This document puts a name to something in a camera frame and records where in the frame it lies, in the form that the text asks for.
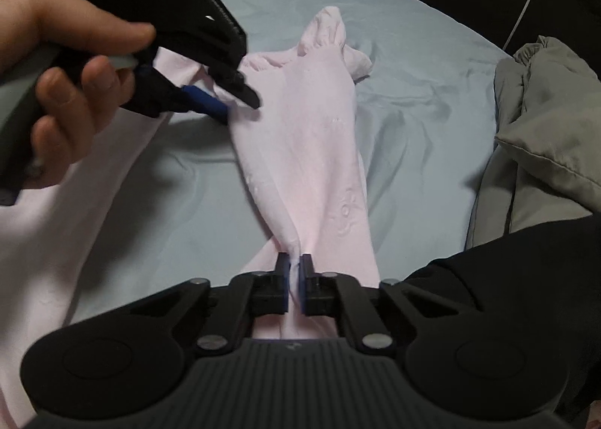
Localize person's left hand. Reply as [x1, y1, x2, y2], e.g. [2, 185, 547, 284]
[0, 0, 158, 188]

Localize person's black jacket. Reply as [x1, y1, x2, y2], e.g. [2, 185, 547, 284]
[404, 215, 601, 429]

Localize pink embossed pants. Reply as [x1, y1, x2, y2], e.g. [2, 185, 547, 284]
[0, 6, 381, 429]

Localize grey-brown duvet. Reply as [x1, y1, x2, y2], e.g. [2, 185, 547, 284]
[470, 35, 601, 251]

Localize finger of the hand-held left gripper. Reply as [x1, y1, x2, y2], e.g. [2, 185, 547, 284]
[134, 64, 233, 122]
[202, 60, 262, 111]

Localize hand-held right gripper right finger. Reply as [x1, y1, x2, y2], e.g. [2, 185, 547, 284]
[299, 253, 531, 357]

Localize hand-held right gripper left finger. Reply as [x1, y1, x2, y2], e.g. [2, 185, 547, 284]
[61, 252, 293, 357]

